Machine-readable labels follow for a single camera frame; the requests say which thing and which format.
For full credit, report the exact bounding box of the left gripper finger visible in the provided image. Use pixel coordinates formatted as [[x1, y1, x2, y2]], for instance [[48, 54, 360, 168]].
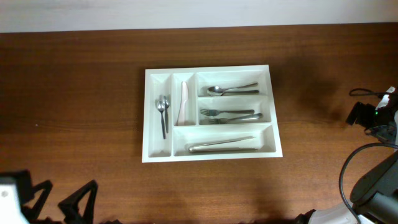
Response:
[[58, 180, 98, 224], [21, 180, 53, 221]]

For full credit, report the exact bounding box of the right black cable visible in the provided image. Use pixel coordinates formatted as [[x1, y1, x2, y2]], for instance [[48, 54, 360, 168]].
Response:
[[338, 88, 398, 224]]

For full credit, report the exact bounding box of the metal tablespoon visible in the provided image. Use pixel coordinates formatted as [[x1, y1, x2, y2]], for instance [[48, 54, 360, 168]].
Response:
[[206, 82, 258, 96], [222, 90, 259, 96]]

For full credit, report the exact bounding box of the small metal teaspoon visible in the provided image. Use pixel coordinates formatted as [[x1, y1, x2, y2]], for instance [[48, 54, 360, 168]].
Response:
[[156, 100, 166, 139], [160, 95, 170, 133]]

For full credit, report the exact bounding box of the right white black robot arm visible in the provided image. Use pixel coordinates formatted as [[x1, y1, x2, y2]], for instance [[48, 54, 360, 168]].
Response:
[[293, 86, 397, 224]]

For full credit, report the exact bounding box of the white plastic cutlery tray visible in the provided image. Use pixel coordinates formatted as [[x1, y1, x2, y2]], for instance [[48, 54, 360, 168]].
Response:
[[142, 65, 282, 162]]

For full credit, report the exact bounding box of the metal fork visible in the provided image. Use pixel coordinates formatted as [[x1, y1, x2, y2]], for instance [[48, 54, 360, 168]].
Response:
[[199, 108, 254, 117], [208, 113, 263, 124]]

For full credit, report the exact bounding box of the pink plastic knife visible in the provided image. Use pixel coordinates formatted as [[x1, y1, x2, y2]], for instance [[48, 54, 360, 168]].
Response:
[[177, 82, 189, 126]]

